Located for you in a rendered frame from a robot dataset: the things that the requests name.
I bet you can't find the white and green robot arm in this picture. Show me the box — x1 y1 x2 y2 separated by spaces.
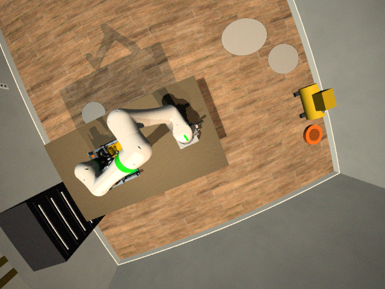
75 105 204 196

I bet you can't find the dark grey tool case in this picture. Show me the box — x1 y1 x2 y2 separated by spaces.
89 150 105 160

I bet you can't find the grey shelf rack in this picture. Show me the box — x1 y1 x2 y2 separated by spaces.
88 140 140 191

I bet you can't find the yellow bin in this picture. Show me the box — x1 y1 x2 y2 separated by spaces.
108 142 122 155

